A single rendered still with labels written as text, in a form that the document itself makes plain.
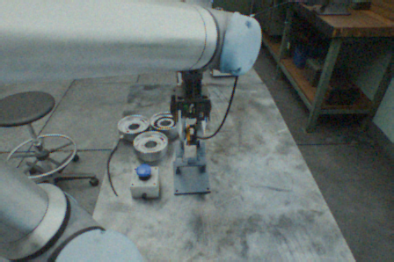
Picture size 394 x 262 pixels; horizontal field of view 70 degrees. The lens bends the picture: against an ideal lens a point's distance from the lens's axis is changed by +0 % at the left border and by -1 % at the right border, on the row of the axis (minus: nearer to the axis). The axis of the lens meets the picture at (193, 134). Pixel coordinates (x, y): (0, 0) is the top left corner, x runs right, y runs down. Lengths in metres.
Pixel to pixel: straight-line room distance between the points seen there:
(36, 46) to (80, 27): 0.03
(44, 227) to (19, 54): 0.30
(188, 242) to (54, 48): 0.56
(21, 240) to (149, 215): 0.35
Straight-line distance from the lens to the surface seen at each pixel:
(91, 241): 0.44
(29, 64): 0.21
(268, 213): 0.76
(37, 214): 0.45
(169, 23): 0.28
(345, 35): 2.10
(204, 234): 0.70
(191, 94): 0.58
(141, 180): 0.75
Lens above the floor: 1.39
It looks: 38 degrees down
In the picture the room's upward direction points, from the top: straight up
